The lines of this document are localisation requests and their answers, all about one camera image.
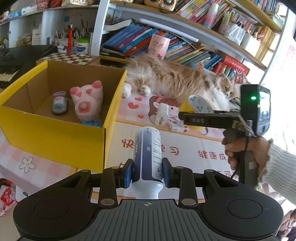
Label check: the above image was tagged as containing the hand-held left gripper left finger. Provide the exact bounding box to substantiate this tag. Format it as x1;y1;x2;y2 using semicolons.
52;158;134;208

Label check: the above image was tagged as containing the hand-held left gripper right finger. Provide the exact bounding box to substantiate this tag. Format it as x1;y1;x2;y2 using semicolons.
162;158;242;207

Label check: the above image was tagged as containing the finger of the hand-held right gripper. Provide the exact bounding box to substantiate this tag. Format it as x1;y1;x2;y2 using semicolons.
178;111;189;127

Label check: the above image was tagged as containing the yellow tape roll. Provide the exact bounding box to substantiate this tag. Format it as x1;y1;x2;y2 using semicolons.
180;95;215;130

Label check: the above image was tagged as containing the white bottle blue label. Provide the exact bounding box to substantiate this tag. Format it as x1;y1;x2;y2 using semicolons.
132;126;165;200

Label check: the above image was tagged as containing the yellow cardboard box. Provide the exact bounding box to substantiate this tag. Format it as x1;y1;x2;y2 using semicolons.
0;60;128;173

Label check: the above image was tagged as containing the pink plush paw toy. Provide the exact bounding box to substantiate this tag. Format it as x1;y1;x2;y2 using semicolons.
70;80;104;123

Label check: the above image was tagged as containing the grey toy car purple bin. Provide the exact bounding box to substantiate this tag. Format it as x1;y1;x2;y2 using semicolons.
52;91;68;115

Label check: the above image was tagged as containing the person's right forearm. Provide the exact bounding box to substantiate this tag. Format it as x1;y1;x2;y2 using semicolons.
261;138;296;207

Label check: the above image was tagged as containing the person's right hand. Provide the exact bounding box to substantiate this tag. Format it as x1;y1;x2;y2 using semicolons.
221;136;271;184

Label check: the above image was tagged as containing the small white red box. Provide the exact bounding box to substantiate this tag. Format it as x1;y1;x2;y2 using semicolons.
168;120;188;133

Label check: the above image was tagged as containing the fluffy orange white cat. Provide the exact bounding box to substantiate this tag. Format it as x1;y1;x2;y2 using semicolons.
122;54;242;112

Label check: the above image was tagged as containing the red thick book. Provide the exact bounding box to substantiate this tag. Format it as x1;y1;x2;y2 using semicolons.
213;55;250;76

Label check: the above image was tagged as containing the white storage box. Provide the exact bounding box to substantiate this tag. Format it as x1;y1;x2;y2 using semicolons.
240;34;262;57

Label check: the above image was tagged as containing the white plastic bag of pens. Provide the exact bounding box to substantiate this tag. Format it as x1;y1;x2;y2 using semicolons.
218;22;245;45

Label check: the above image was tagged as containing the row of colourful books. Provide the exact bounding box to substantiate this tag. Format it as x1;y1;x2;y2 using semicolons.
173;0;259;29
100;22;222;70

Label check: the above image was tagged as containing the pink blue gradient bottle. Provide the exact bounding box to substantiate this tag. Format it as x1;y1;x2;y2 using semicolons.
203;2;219;29

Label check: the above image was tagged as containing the wooden retro radio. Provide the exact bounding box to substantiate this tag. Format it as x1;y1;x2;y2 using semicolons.
144;0;176;11

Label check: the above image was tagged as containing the red white plastic bag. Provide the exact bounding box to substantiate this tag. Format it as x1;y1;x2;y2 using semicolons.
0;178;26;217

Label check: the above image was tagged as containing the white can green lid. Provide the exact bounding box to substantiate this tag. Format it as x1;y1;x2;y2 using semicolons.
74;38;90;55

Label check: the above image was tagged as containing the wooden chessboard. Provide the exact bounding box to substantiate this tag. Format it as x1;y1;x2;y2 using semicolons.
36;52;100;66

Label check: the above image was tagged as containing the red tassel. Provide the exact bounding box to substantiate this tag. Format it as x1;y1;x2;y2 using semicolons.
67;25;73;50

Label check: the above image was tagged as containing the black electronic keyboard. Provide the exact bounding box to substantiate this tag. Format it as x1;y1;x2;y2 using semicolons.
0;45;58;88

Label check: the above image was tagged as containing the white box red label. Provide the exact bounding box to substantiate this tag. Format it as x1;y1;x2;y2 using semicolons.
32;23;43;45

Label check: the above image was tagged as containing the white curved shelf unit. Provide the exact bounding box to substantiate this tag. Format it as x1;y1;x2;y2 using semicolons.
0;5;100;56

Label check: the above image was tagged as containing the thin black cable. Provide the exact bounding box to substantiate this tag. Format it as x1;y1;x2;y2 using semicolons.
231;116;253;179

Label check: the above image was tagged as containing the white bookshelf frame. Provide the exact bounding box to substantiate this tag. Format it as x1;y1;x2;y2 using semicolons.
89;0;289;86

